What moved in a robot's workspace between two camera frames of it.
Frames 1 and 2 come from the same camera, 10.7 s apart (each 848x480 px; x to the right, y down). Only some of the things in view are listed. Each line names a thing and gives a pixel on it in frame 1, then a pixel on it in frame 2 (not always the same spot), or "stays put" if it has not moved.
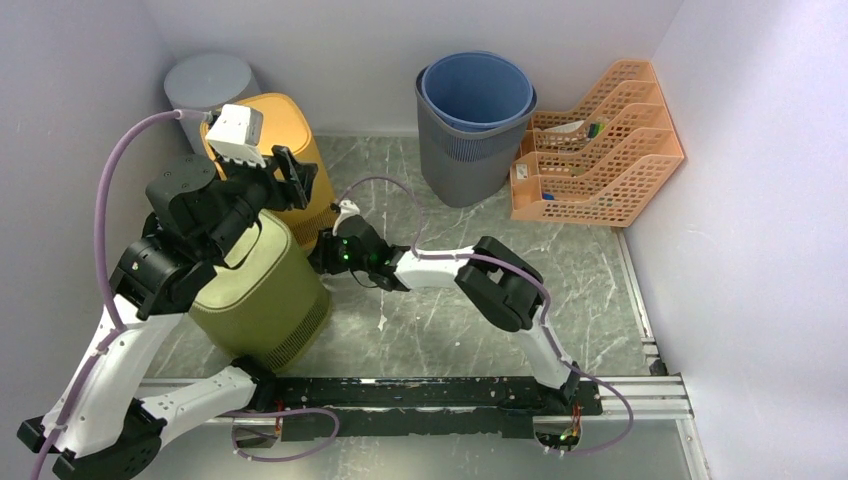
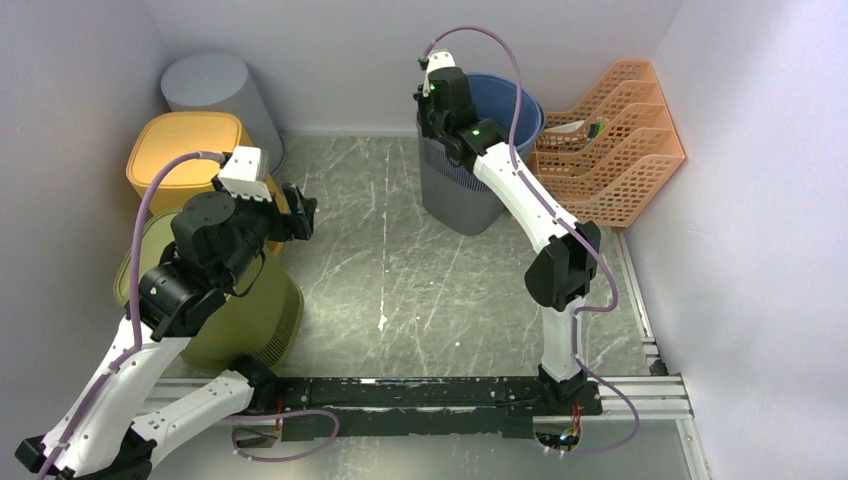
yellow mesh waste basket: (248, 128) → (165, 135)
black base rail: (358, 408) stays put
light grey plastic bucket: (207, 83) stays put
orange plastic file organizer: (601, 164) stays put
